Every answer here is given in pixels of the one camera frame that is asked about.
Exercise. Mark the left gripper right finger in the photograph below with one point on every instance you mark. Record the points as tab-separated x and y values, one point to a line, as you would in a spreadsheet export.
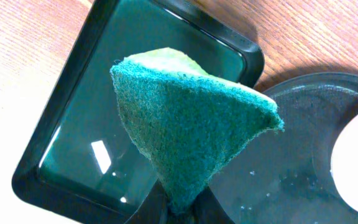
207	209

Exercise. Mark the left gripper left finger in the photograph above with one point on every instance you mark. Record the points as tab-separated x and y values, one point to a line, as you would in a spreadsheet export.
153	209

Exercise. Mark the black rectangular tray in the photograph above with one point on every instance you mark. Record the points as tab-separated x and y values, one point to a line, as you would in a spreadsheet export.
80	162

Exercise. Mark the round black tray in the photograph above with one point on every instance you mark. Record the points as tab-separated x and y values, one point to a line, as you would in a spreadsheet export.
284	177

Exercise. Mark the green scrubbing sponge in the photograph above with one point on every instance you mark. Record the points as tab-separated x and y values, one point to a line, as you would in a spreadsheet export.
187	123

